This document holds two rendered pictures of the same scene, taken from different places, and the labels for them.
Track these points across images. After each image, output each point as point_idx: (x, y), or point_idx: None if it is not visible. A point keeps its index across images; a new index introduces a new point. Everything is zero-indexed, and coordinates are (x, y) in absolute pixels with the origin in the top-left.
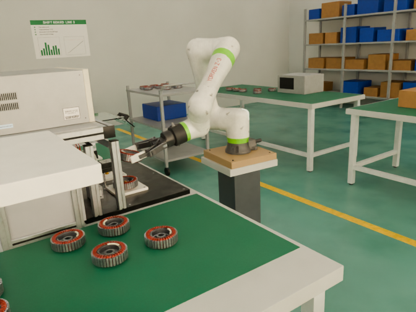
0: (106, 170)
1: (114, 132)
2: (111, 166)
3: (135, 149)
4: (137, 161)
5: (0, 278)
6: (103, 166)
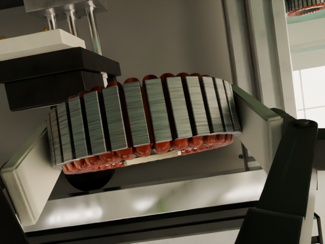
0: (99, 63)
1: (321, 232)
2: (91, 77)
3: (28, 178)
4: (246, 93)
5: (314, 4)
6: (103, 85)
